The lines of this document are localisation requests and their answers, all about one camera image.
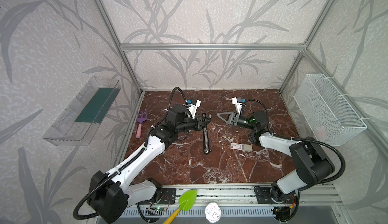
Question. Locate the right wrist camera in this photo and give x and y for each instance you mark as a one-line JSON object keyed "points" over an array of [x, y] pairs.
{"points": [[239, 104]]}

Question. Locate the black stapler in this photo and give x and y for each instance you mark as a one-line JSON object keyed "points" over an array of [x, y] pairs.
{"points": [[206, 141]]}

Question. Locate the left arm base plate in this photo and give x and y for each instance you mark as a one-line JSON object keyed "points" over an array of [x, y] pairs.
{"points": [[164, 196]]}

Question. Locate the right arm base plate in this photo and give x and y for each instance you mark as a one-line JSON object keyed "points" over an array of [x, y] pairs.
{"points": [[273, 195]]}

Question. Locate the clear plastic wall tray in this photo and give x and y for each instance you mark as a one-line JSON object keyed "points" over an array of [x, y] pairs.
{"points": [[81, 119]]}

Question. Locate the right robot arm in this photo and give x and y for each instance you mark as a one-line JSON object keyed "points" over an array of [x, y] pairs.
{"points": [[315, 162]]}

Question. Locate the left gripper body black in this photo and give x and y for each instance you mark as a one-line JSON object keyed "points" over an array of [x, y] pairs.
{"points": [[198, 124]]}

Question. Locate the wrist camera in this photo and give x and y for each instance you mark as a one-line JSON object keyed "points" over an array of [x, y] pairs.
{"points": [[239, 104], [192, 105]]}

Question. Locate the aluminium front rail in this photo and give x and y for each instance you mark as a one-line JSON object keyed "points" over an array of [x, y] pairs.
{"points": [[243, 194]]}

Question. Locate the white wire mesh basket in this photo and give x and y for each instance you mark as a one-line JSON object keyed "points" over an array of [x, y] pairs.
{"points": [[328, 113]]}

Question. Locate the green plastic toy shovel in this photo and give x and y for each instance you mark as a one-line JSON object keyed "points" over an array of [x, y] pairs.
{"points": [[186, 202]]}

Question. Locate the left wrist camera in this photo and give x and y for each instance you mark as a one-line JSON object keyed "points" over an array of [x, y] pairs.
{"points": [[192, 105]]}

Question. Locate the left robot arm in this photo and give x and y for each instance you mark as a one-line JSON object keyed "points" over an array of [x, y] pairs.
{"points": [[111, 193]]}

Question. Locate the purple pink toy rake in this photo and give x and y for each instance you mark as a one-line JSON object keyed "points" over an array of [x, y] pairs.
{"points": [[141, 117]]}

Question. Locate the crumpled white paper cup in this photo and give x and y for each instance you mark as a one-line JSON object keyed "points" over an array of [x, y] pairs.
{"points": [[213, 213]]}

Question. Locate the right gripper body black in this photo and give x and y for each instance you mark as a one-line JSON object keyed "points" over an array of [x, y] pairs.
{"points": [[235, 119]]}

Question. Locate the white red staple box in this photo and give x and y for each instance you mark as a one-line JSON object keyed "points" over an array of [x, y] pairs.
{"points": [[242, 147]]}

